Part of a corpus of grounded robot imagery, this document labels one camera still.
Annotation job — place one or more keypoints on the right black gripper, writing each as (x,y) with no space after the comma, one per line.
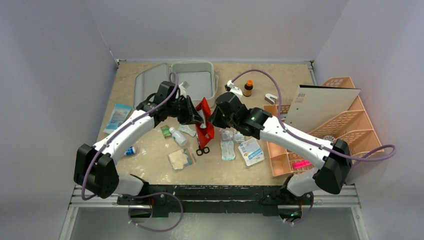
(218,115)

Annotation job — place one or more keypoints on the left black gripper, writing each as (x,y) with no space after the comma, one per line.
(191,116)

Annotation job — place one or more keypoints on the teal bandage packet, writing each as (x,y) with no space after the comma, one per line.
(186,129)

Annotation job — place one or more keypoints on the red first aid pouch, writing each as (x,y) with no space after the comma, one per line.
(205,131)

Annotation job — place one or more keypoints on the clear teal swab packet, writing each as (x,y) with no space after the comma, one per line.
(227,150)

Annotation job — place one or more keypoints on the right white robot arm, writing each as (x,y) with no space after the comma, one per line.
(331,163)

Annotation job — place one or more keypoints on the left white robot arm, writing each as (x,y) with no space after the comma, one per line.
(95,165)

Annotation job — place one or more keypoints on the small green medicine box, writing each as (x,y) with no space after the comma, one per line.
(165,130)

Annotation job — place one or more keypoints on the small white pad packet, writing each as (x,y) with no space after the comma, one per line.
(226,135)

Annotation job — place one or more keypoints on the white plastic bottle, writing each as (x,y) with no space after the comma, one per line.
(179,138)

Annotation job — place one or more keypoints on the brown bottle orange cap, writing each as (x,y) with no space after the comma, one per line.
(248,88)

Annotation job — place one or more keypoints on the grey open storage case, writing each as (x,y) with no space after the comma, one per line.
(200,76)

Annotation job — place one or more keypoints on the blue white mask packet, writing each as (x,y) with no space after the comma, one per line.
(251,152)

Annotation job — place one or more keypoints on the beige gauze in bag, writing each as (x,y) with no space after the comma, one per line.
(182,158)

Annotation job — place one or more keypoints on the orange compartment tray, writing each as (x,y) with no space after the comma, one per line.
(281,161)

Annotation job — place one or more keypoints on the blue white ointment tube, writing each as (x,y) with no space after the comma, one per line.
(131,151)

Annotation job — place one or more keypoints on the white board folder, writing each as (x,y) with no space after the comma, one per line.
(312,106)

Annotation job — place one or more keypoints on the pink highlighter marker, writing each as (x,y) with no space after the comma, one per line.
(300,164)

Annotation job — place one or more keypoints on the orange plastic file rack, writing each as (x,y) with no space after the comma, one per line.
(353,125)

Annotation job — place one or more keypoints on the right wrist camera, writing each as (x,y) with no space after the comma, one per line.
(230,87)

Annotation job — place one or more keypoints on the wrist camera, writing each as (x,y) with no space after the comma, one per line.
(230,87)
(182,88)

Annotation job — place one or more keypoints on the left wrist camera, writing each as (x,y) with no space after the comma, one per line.
(182,88)

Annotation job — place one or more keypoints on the black handled scissors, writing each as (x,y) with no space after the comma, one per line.
(202,150)

